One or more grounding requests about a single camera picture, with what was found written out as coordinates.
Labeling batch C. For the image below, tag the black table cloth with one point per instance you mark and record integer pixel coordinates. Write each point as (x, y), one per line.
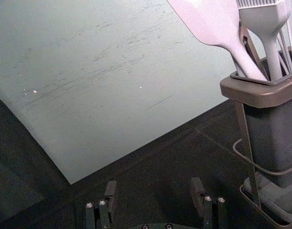
(160, 157)

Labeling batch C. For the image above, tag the pale grey silicone brush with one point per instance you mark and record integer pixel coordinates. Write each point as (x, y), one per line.
(267, 21)

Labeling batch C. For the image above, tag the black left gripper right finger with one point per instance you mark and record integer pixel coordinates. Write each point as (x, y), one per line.
(209, 210)

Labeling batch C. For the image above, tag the dark grey utensil holder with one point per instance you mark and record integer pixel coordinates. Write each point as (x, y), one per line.
(274, 133)

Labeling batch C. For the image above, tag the pale grey silicone spatula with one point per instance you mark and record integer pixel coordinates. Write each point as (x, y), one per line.
(215, 21)

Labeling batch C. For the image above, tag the dark grey drip tray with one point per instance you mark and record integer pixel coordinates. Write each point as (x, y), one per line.
(274, 202)

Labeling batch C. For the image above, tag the black rack with steel bars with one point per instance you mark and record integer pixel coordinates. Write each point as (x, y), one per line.
(249, 167)

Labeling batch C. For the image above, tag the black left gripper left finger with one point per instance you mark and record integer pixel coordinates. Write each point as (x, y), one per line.
(104, 210)

